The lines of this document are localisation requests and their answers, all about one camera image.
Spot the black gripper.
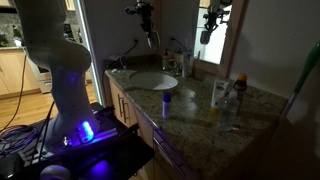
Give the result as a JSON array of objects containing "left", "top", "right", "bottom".
[{"left": 140, "top": 2, "right": 161, "bottom": 50}]

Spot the chrome tap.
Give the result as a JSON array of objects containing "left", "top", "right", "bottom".
[{"left": 168, "top": 58, "right": 183, "bottom": 77}]

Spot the metal cup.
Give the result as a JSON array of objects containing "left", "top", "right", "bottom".
[{"left": 118, "top": 54, "right": 130, "bottom": 70}]

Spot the clear soap dispenser bottle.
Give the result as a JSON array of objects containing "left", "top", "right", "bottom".
[{"left": 162, "top": 48, "right": 171, "bottom": 70}]

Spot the white oval sink basin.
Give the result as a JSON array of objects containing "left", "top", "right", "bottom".
[{"left": 129, "top": 70, "right": 179, "bottom": 91}]

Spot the pale tall bottle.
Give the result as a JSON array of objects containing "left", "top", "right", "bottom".
[{"left": 182, "top": 49, "right": 194, "bottom": 78}]

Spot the white door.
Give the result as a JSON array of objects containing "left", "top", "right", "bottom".
[{"left": 73, "top": 0, "right": 105, "bottom": 107}]

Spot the white bottle with blue cap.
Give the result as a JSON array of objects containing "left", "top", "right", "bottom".
[{"left": 162, "top": 91, "right": 173, "bottom": 120}]

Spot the wooden vanity cabinet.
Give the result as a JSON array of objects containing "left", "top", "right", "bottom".
[{"left": 105, "top": 78, "right": 201, "bottom": 180}]

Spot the wood framed mirror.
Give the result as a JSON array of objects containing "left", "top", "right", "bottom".
[{"left": 193, "top": 0, "right": 249, "bottom": 78}]

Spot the white yellow cream tube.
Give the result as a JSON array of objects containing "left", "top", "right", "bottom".
[{"left": 210, "top": 79, "right": 230, "bottom": 115}]

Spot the brown bottle with orange cap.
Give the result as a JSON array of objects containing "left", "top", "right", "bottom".
[{"left": 232, "top": 73, "right": 248, "bottom": 116}]

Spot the clear plastic bottle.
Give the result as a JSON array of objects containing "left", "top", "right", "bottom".
[{"left": 219, "top": 90, "right": 240, "bottom": 132}]

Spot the white kitchen appliance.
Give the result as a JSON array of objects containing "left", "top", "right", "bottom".
[{"left": 28, "top": 58, "right": 56, "bottom": 94}]

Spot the wooden kitchen cabinet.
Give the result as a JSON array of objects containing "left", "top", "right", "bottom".
[{"left": 0, "top": 46, "right": 41, "bottom": 99}]

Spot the grey round knob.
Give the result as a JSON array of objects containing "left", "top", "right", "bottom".
[{"left": 39, "top": 164, "right": 72, "bottom": 180}]

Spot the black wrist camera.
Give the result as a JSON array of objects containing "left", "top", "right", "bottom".
[{"left": 124, "top": 5, "right": 143, "bottom": 16}]

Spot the metal cabinet door handle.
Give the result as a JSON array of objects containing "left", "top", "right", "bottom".
[
  {"left": 122, "top": 99, "right": 131, "bottom": 124},
  {"left": 117, "top": 93, "right": 124, "bottom": 118}
]

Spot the black robot mount platform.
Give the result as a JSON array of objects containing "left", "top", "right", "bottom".
[{"left": 0, "top": 102, "right": 155, "bottom": 180}]

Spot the green mop handle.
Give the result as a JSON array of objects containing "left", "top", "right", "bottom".
[{"left": 281, "top": 41, "right": 320, "bottom": 124}]

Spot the coiled cable bundle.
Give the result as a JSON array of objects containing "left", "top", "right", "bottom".
[{"left": 0, "top": 124, "right": 38, "bottom": 158}]

